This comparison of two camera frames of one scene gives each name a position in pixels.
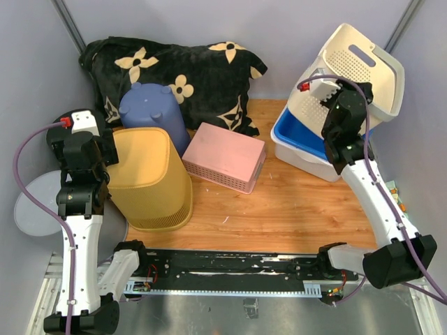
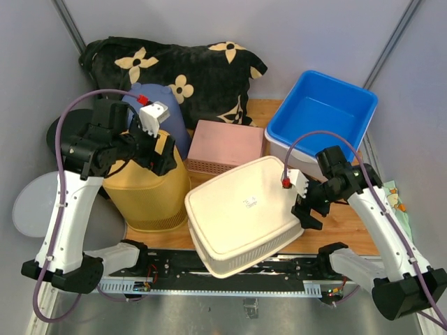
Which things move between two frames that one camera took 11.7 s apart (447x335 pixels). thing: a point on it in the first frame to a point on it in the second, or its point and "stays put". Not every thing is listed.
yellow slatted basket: (150, 183) stays put
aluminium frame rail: (66, 19) stays put
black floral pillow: (211, 80) stays put
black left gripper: (107, 146) to (160, 164)
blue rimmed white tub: (299, 146) stays put
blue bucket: (152, 105) stays put
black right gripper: (344, 86) to (305, 218)
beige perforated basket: (350, 56) to (239, 218)
